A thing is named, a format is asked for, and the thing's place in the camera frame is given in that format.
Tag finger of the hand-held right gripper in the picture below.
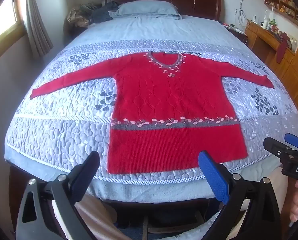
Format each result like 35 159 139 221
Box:
284 133 298 152
263 137 293 161

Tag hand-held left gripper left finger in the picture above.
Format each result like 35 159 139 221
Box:
15 151 101 240

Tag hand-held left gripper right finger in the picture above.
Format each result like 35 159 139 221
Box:
198 151 282 240

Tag red knitted sweater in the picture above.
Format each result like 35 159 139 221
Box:
30 51 275 174

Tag pile of clothes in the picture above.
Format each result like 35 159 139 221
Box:
67 4 96 28

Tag person's right hand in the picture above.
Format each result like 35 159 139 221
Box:
289 180 298 223

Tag grey patterned quilt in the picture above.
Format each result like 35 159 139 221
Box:
4 14 298 203

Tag person's left leg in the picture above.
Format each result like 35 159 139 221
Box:
51 194 131 240

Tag wooden desk cabinet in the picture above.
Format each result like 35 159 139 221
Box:
244 21 298 103

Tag dark red hanging cloth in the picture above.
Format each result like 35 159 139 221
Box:
276 32 290 64

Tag wooden nightstand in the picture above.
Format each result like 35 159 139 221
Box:
223 22 247 44

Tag grey curtain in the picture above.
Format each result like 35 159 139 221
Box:
21 0 54 58

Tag dark blue garment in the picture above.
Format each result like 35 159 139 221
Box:
90 1 119 24

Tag wooden framed window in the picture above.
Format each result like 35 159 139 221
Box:
0 0 24 53

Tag grey pillow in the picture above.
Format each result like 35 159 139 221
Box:
108 0 182 20

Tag wooden wall shelf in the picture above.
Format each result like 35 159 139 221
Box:
263 0 298 28

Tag white cables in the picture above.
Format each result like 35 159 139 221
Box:
235 0 250 29

